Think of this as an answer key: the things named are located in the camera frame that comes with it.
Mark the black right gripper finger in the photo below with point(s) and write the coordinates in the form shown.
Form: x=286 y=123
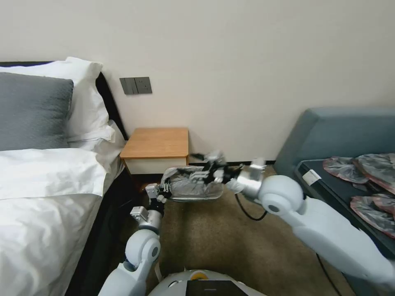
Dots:
x=202 y=177
x=213 y=159

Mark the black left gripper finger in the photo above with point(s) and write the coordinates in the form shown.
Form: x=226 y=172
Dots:
x=164 y=184
x=170 y=196

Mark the translucent grey garbage bag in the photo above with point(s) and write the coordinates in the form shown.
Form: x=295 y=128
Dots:
x=185 y=180

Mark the small trash can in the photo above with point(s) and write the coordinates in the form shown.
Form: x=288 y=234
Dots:
x=197 y=197

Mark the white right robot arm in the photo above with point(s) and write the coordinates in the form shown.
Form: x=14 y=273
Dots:
x=324 y=228

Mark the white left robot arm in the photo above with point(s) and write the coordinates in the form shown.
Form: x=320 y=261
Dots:
x=142 y=246

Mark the folded grey garbage bag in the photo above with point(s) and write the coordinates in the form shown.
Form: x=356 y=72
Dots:
x=378 y=168
x=375 y=214
x=341 y=169

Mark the wooden nightstand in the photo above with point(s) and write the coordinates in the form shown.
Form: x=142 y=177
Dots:
x=155 y=148

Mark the white table label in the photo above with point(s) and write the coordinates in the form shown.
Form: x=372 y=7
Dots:
x=311 y=178

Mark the flat white pillow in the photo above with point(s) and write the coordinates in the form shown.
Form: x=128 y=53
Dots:
x=92 y=138

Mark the white robot front shell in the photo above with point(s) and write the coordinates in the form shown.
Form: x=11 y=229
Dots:
x=203 y=283

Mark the black headboard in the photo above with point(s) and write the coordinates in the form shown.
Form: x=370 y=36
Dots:
x=108 y=95

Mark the black table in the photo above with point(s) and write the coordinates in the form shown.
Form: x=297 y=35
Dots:
x=333 y=197

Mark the white duvet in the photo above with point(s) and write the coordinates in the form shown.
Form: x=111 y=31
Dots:
x=46 y=215

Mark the teal sofa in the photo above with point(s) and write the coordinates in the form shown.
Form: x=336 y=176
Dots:
x=333 y=132

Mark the large white pillow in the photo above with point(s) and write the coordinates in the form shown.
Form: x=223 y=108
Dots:
x=86 y=98

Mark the grey textured pillow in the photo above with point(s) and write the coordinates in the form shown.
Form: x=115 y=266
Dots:
x=32 y=114

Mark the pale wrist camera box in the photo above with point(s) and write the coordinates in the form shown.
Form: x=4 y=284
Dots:
x=151 y=191

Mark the black bed frame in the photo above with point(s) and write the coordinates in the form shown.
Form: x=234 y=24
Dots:
x=108 y=222

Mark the grey wall switch panel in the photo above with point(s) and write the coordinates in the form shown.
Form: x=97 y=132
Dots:
x=135 y=85

